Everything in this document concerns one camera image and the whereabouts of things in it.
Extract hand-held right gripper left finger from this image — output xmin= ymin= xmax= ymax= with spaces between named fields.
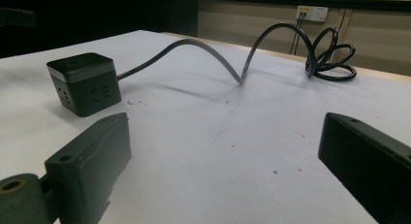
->
xmin=44 ymin=112 xmax=133 ymax=224

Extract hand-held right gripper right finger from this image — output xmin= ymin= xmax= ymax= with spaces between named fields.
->
xmin=317 ymin=112 xmax=411 ymax=224

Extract black cube power socket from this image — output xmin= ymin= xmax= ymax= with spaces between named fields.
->
xmin=46 ymin=51 xmax=123 ymax=118

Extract thin black wall cables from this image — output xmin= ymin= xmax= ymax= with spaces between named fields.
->
xmin=289 ymin=12 xmax=306 ymax=56

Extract black power cable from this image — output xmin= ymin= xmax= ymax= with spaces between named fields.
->
xmin=115 ymin=21 xmax=358 ymax=85

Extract white wall socket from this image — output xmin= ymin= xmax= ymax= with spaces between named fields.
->
xmin=295 ymin=5 xmax=330 ymax=23

